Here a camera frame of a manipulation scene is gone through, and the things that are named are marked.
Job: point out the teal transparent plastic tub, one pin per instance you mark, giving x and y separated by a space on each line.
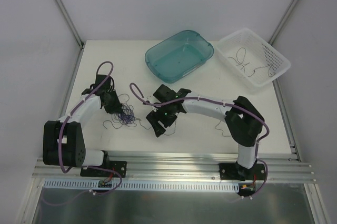
179 55

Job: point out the aluminium frame post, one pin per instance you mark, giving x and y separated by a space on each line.
283 21
70 24

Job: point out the right aluminium frame post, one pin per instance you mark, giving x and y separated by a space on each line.
283 21

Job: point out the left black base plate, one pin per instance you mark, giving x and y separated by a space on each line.
118 166

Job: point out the white slotted cable duct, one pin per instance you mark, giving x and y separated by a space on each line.
141 185

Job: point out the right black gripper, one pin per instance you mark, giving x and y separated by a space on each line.
160 107

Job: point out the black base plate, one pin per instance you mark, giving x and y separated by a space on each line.
118 166
233 171

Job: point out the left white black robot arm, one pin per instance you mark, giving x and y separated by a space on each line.
63 140

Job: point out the white perforated plastic basket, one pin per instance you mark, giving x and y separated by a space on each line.
251 59

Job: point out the aluminium mounting rail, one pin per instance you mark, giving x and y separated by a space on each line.
283 168

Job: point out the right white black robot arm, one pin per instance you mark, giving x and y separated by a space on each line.
244 122

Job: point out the left aluminium frame post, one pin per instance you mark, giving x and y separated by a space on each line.
70 24

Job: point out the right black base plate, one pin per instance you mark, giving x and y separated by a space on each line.
233 171

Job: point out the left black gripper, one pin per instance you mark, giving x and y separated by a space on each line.
115 105

